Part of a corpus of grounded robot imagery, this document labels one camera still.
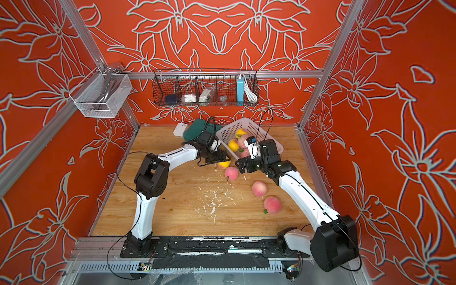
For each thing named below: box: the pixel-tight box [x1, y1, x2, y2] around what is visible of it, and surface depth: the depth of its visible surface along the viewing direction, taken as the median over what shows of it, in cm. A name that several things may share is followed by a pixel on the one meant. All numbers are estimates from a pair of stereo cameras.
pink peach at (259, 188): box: [252, 180, 268, 198], surface depth 87 cm
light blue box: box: [236, 76, 245, 107], surface depth 90 cm
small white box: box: [173, 122, 188, 138], surface depth 117 cm
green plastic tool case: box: [182, 118, 224, 142], surface depth 120 cm
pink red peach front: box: [263, 195, 281, 215], surface depth 81 cm
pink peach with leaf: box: [238, 144, 251, 159], surface depth 99 cm
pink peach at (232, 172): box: [224, 166, 240, 182], surface depth 93 cm
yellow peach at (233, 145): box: [228, 138, 240, 152], surface depth 103 cm
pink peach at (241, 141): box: [237, 135, 247, 149], surface depth 100 cm
